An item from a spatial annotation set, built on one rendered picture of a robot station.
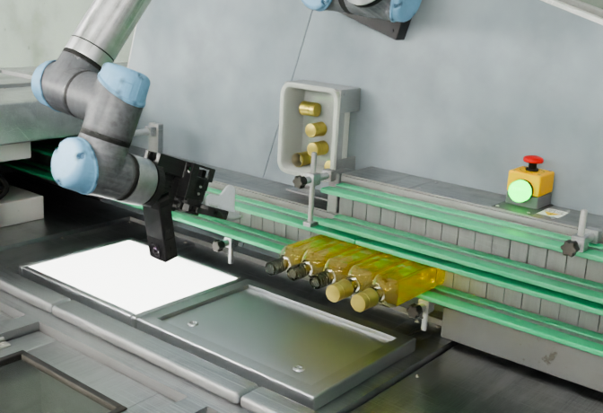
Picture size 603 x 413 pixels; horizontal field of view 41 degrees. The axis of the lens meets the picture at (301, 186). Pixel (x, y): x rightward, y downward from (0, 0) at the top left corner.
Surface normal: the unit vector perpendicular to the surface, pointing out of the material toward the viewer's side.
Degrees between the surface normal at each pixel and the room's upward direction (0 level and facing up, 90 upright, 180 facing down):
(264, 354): 90
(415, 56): 0
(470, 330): 0
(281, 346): 90
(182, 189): 20
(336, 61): 0
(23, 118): 90
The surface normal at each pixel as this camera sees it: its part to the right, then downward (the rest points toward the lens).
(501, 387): 0.04, -0.97
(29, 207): 0.77, 0.19
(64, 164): -0.58, -0.18
